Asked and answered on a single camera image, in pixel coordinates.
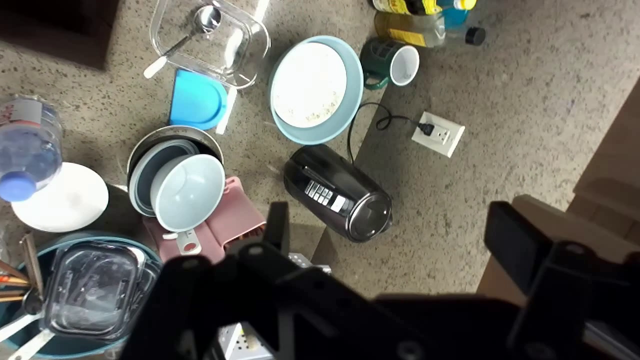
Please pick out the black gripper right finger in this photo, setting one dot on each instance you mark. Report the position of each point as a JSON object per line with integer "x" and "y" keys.
{"x": 517, "y": 242}

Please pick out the black glass cooktop stove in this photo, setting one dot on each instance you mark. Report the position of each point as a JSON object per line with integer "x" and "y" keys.
{"x": 53, "y": 31}

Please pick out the white round plate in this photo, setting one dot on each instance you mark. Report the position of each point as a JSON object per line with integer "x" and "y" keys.
{"x": 62, "y": 200}

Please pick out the light blue bowl white inside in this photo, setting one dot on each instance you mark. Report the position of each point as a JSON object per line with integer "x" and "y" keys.
{"x": 312, "y": 90}

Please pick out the white plastic container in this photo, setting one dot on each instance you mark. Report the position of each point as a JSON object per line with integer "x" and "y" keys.
{"x": 242, "y": 343}

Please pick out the square glass food container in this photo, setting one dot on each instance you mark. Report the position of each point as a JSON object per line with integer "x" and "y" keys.
{"x": 96, "y": 293}

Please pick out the clear rectangular glass container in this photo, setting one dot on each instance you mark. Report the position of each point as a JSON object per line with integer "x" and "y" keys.
{"x": 240, "y": 46}

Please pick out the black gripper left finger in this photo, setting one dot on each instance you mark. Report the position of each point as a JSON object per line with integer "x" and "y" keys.
{"x": 277, "y": 230}

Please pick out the wooden utensil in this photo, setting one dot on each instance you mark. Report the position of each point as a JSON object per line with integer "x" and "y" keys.
{"x": 14, "y": 280}

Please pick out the teal round container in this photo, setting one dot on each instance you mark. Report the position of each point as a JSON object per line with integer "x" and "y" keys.
{"x": 26, "y": 346}

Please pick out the black cylindrical speaker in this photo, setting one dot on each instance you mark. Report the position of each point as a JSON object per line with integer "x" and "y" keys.
{"x": 337, "y": 193}

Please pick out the grey blue bowl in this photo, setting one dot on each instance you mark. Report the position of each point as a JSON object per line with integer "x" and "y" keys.
{"x": 143, "y": 180}

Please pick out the blue silicone lid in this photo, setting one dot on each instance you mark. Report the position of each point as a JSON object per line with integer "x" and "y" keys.
{"x": 195, "y": 101}

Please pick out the green mug white inside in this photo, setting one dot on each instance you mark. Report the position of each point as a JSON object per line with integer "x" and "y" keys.
{"x": 393, "y": 63}

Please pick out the bottle with black cap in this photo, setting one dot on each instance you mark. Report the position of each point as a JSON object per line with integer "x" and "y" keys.
{"x": 466, "y": 21}

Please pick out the clear water bottle blue cap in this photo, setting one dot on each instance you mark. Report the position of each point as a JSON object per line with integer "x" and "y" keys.
{"x": 26, "y": 152}

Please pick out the wooden cabinet door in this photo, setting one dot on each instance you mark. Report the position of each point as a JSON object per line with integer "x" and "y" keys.
{"x": 533, "y": 220}
{"x": 621, "y": 152}

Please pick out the pink knife block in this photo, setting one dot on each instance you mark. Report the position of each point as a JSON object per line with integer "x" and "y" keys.
{"x": 231, "y": 216}

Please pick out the steel pot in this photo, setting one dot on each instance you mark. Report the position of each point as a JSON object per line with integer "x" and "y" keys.
{"x": 160, "y": 132}

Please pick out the white wall outlet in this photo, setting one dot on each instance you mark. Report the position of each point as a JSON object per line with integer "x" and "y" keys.
{"x": 438, "y": 132}

